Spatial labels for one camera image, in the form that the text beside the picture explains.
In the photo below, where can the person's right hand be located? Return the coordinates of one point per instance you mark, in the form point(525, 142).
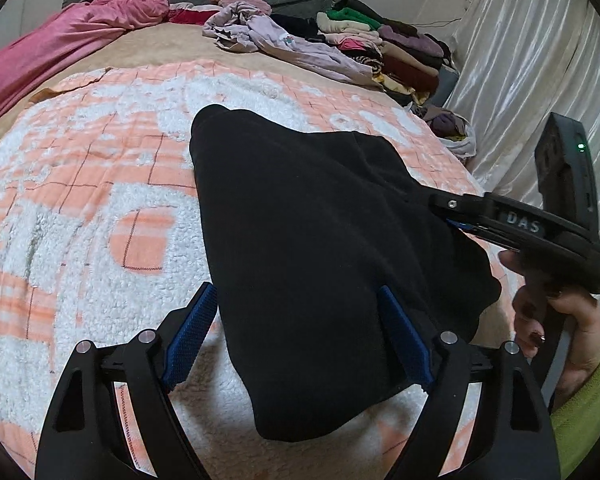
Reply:
point(587, 330)

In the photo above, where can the red cloth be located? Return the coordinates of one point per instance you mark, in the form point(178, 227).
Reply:
point(190, 16)

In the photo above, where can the plastic bag of clothes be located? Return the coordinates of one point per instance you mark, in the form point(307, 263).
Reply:
point(450, 127)

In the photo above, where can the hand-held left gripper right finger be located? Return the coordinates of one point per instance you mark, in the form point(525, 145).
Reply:
point(405, 340)

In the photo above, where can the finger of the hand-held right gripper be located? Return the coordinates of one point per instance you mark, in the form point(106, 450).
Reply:
point(461, 224)
point(455, 205)

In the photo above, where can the orange white checked blanket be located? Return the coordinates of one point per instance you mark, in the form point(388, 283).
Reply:
point(80, 185)

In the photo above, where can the beige bed sheet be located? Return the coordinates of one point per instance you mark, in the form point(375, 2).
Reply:
point(155, 42)

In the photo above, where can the white satin curtain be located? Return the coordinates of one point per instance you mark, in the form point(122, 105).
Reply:
point(520, 60)

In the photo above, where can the person's right forearm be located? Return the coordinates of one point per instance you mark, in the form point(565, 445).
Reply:
point(585, 420)

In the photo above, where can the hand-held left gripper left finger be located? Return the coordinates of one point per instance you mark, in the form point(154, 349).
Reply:
point(195, 330)

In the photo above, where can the black garment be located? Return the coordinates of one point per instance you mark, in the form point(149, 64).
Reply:
point(297, 27)

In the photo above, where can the black t-shirt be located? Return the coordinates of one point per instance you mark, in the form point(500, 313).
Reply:
point(320, 240)

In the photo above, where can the grey cushion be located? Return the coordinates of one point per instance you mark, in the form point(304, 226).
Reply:
point(449, 85)

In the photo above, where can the stack of folded clothes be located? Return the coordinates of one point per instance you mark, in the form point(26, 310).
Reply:
point(405, 55)

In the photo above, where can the pink duvet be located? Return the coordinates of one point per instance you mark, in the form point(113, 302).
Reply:
point(55, 30)

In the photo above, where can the lilac crumpled garment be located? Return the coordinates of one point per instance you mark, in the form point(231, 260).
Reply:
point(290, 47)

